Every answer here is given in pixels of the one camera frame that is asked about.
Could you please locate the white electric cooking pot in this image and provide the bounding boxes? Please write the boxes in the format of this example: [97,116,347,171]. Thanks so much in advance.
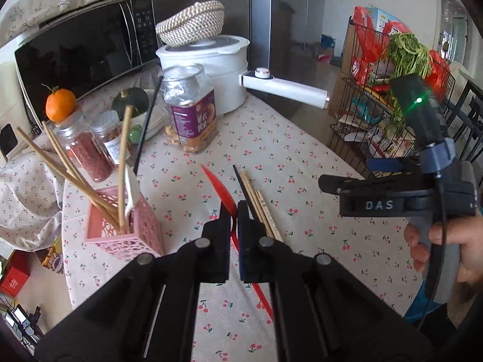
[156,35,329,117]

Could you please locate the wooden chopstick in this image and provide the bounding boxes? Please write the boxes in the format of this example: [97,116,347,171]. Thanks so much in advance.
[240,171,274,234]
[257,189,285,243]
[118,105,134,233]
[41,121,121,234]
[250,189,282,242]
[16,127,120,234]

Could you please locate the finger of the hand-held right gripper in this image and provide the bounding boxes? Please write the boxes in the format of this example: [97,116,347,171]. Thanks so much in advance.
[318,173,416,195]
[367,156,427,176]

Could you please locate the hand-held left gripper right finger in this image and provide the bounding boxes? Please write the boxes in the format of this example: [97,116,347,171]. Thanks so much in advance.
[238,200,434,362]

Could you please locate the pink utensil holder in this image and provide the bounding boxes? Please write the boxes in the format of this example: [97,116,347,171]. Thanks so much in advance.
[84,186,165,259]

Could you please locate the small brown spice jar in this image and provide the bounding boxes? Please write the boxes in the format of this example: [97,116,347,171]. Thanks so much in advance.
[91,110,131,164]

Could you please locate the spice jar with red contents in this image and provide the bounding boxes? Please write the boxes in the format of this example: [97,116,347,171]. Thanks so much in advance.
[56,111,114,182]

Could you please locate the blue white cardboard box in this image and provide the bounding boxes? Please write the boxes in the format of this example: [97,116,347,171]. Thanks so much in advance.
[364,5,395,25]

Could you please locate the cherry print tablecloth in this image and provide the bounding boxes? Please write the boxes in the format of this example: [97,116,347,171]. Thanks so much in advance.
[62,71,427,362]

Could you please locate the nut jar with purple label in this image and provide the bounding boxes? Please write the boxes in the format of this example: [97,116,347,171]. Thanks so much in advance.
[162,64,219,154]

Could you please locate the person's right hand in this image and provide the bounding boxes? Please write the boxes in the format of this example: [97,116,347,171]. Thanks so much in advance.
[404,210,483,303]

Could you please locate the red plastic spoon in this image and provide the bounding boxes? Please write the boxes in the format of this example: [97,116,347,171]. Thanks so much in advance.
[201,164,275,324]

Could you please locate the orange tangerine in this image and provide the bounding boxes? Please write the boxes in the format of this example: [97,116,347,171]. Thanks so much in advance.
[45,85,77,123]

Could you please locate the white air fryer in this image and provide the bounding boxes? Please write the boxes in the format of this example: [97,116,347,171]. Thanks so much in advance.
[0,60,34,163]

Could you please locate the blue plastic stool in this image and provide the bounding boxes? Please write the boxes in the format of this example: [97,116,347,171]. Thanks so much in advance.
[404,284,438,322]

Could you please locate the white green bowl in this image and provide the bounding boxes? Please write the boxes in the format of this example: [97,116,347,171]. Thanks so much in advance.
[128,88,167,142]

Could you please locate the white plastic spoon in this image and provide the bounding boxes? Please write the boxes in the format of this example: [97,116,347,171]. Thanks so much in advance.
[124,166,141,215]

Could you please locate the black chair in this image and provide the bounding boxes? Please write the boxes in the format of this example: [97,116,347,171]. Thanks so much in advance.
[443,70,483,163]

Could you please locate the beige floral draped cloth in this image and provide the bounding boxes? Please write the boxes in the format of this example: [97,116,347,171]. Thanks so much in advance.
[0,136,66,251]

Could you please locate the black microwave oven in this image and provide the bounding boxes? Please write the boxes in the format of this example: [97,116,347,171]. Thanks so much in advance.
[15,0,159,136]

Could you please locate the red gift box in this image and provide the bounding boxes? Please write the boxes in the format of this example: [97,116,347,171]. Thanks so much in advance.
[0,266,28,297]

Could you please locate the green leafy vegetables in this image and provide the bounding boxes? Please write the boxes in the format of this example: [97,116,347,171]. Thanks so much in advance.
[385,32,433,81]

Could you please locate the black chopstick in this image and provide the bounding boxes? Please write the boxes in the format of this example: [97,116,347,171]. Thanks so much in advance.
[133,76,164,172]
[232,164,267,225]

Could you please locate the grey refrigerator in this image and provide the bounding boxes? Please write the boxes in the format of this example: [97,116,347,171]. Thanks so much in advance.
[247,0,327,121]

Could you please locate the black cable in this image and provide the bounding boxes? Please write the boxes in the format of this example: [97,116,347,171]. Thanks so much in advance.
[414,170,449,327]

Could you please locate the red plastic bag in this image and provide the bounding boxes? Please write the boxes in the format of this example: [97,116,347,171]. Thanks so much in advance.
[381,21,412,40]
[351,5,382,85]
[428,50,453,95]

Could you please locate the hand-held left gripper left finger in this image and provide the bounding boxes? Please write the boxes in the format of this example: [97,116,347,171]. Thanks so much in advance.
[34,200,232,362]

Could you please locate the woven rope basket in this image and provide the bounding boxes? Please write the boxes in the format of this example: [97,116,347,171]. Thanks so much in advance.
[155,1,225,48]

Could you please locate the black wire storage rack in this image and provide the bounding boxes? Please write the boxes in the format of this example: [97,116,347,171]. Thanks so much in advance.
[328,15,459,182]

